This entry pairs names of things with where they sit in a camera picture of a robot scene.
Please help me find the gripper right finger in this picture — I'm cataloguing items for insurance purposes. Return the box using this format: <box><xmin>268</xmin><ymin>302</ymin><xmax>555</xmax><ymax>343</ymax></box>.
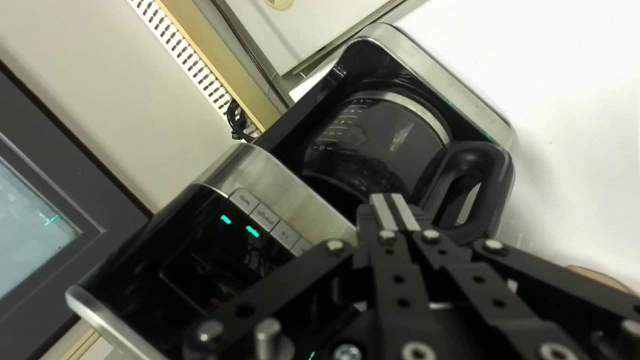
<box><xmin>390</xmin><ymin>192</ymin><xmax>640</xmax><ymax>360</ymax></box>

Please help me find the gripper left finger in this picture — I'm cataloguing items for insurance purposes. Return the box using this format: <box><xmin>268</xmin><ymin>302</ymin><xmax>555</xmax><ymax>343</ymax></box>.
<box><xmin>182</xmin><ymin>193</ymin><xmax>451</xmax><ymax>360</ymax></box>

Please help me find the black and steel coffee machine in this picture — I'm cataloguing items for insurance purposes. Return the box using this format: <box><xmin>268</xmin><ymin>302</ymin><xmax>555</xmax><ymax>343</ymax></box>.
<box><xmin>65</xmin><ymin>22</ymin><xmax>517</xmax><ymax>360</ymax></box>

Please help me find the brown wooden object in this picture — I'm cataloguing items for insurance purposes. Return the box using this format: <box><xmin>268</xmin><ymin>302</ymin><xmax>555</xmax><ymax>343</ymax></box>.
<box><xmin>566</xmin><ymin>264</ymin><xmax>634</xmax><ymax>296</ymax></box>

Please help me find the dark framed glass panel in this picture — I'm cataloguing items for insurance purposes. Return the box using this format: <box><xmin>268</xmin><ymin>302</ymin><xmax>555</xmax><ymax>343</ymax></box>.
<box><xmin>0</xmin><ymin>60</ymin><xmax>152</xmax><ymax>360</ymax></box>

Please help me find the black cable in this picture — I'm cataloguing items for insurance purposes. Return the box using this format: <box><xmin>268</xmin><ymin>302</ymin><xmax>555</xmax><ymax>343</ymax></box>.
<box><xmin>225</xmin><ymin>99</ymin><xmax>260</xmax><ymax>142</ymax></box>

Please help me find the glass coffee carafe black handle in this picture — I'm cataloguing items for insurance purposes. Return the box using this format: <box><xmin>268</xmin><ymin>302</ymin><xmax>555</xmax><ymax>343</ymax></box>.
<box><xmin>299</xmin><ymin>90</ymin><xmax>516</xmax><ymax>247</ymax></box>

